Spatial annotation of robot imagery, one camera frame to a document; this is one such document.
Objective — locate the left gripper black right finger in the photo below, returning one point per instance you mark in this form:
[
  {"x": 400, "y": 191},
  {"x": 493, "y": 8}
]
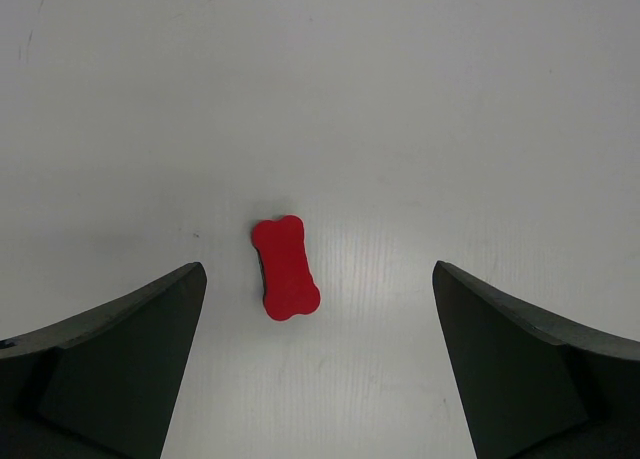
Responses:
[{"x": 534, "y": 384}]

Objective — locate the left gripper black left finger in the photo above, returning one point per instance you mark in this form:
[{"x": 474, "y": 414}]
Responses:
[{"x": 102, "y": 383}]

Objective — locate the red bone-shaped eraser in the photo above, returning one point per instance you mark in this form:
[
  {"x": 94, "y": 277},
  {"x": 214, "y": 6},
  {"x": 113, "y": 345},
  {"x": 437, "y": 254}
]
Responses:
[{"x": 289, "y": 287}]

